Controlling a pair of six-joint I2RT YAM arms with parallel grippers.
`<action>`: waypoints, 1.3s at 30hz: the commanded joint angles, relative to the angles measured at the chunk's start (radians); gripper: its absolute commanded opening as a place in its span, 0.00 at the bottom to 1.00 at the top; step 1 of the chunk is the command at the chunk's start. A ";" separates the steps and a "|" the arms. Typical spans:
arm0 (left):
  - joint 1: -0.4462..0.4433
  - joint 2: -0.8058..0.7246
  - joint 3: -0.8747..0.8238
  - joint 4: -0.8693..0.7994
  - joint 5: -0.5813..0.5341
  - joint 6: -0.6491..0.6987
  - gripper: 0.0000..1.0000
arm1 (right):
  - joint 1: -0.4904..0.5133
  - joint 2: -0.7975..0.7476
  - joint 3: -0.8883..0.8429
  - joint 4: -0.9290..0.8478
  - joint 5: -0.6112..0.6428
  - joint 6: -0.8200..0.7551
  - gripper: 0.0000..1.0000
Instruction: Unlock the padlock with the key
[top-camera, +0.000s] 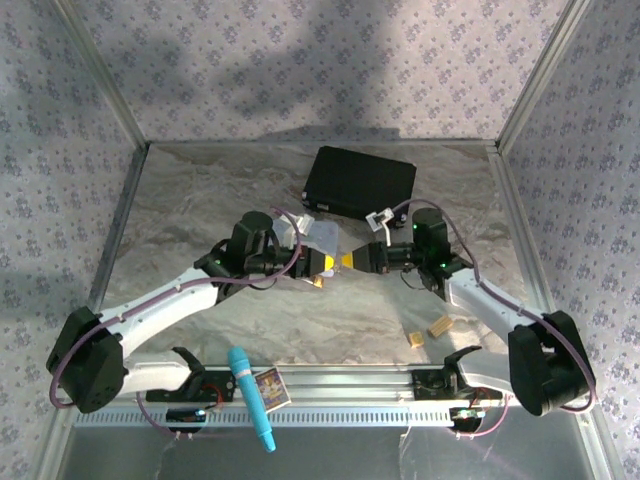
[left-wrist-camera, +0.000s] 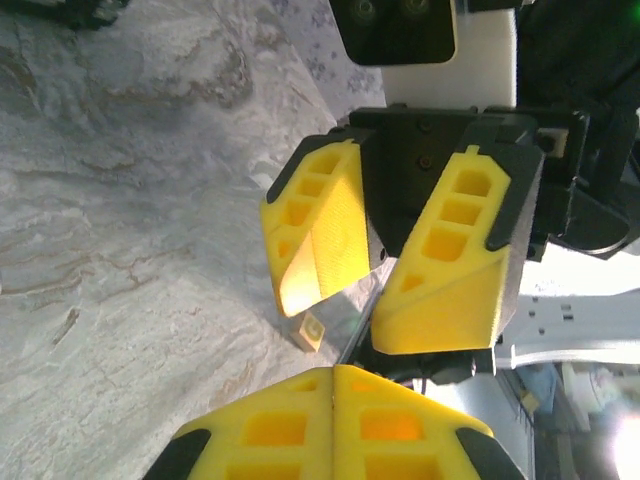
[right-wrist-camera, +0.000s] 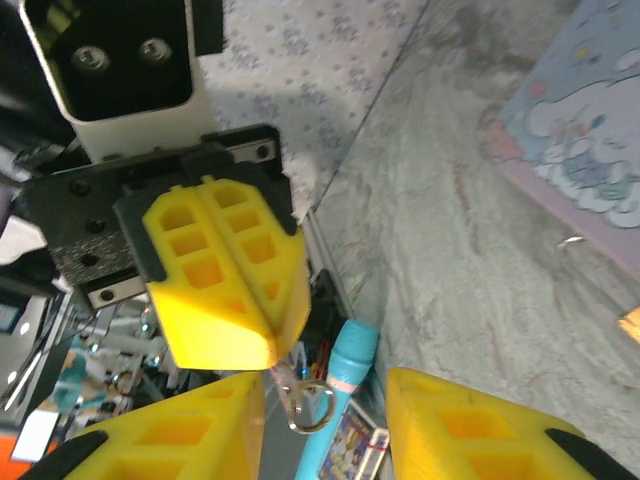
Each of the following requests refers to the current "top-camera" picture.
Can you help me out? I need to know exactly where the aluminium side rail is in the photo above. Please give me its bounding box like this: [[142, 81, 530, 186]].
[[79, 144, 151, 366], [487, 147, 586, 366]]

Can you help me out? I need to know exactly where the left black controller board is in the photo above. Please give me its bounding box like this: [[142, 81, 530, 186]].
[[165, 407, 209, 432]]

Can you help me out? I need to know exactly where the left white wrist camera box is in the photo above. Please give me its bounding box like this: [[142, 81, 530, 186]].
[[279, 213, 316, 236]]

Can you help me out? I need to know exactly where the grey metal sheet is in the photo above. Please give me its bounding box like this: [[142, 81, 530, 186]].
[[64, 427, 601, 480]]

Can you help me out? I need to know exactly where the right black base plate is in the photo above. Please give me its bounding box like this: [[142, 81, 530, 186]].
[[412, 368, 504, 401]]

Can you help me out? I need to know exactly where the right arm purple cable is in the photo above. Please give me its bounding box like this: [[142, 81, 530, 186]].
[[392, 198, 599, 440]]

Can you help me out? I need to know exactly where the black controller board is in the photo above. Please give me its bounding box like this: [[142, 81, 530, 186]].
[[165, 407, 209, 432], [448, 405, 485, 432]]

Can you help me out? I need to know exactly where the blue toy microphone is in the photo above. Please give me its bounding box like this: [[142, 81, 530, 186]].
[[227, 346, 278, 454]]

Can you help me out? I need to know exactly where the aluminium front rail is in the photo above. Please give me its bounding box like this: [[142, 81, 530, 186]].
[[53, 363, 600, 407]]

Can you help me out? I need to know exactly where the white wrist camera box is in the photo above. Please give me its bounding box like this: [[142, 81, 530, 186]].
[[364, 206, 396, 246], [279, 213, 316, 236]]

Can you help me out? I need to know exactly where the black hard case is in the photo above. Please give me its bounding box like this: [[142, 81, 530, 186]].
[[301, 145, 418, 224]]

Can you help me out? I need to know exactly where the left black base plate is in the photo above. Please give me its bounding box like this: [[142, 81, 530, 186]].
[[144, 367, 236, 404]]

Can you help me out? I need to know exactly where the small printed picture card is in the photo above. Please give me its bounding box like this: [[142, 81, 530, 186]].
[[254, 367, 293, 414]]

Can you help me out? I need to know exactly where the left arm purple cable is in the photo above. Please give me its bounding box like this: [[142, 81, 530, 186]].
[[47, 204, 304, 441]]

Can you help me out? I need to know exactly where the lavender cartoon tin box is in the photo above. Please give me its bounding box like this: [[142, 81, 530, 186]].
[[269, 219, 341, 279]]

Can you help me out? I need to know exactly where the ridged wooden block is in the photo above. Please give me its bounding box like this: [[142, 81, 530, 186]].
[[427, 314, 455, 339]]

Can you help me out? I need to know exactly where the aluminium frame post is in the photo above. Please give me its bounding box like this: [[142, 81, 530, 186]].
[[497, 0, 594, 151], [52, 0, 151, 149]]

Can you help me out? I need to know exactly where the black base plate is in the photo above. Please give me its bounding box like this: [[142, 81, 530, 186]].
[[412, 368, 504, 401], [144, 367, 236, 404]]

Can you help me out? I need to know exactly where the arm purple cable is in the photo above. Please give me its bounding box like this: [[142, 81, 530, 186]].
[[392, 198, 599, 440], [47, 204, 304, 441]]

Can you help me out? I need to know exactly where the grey slotted cable duct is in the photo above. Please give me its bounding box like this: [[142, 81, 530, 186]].
[[73, 405, 501, 430]]

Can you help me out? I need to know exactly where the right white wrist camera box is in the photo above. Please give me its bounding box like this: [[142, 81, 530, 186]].
[[364, 206, 396, 246]]

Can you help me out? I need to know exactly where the right black controller board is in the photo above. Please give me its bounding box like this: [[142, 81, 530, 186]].
[[448, 405, 485, 432]]

